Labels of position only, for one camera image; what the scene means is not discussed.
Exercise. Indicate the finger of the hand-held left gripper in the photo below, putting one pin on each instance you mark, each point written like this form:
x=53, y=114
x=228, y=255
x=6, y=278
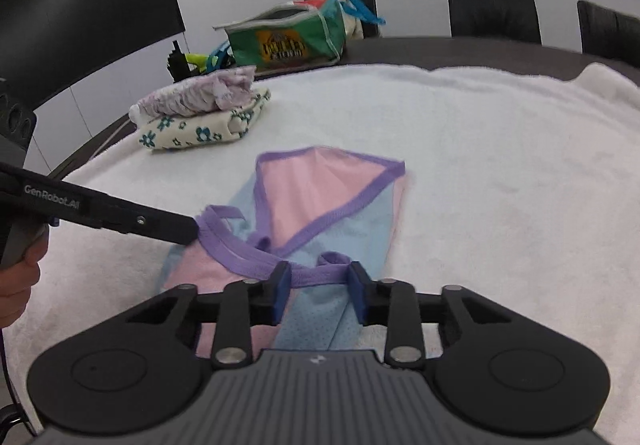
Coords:
x=150, y=222

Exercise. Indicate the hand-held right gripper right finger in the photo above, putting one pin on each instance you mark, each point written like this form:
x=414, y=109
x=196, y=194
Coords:
x=357, y=295

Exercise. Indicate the folded pink floral ruffled cloth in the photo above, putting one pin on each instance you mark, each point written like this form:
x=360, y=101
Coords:
x=185, y=97

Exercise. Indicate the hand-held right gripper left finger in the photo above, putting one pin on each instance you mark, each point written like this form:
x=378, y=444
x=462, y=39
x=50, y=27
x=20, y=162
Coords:
x=281, y=292

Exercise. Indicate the pink and blue vest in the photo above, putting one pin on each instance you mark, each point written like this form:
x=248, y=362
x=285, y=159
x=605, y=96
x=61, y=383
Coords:
x=325, y=185

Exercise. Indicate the black pen holder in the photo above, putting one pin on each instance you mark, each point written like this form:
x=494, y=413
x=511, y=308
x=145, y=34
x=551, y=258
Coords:
x=177, y=62

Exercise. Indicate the person's left hand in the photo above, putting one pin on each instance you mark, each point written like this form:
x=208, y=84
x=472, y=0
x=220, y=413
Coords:
x=20, y=285

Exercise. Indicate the black wall screen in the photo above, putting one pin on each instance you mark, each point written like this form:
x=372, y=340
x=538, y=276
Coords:
x=90, y=0

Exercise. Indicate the folded cream teal-flowered cloth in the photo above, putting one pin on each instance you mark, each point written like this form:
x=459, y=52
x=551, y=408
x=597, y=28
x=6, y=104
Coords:
x=200, y=132

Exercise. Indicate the white fluffy towel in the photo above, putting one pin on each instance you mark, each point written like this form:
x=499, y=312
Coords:
x=500, y=175

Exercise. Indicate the yellow-green item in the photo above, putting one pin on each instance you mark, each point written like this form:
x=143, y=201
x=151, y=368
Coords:
x=196, y=59

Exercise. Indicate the red cloth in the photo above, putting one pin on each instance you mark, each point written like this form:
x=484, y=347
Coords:
x=312, y=3

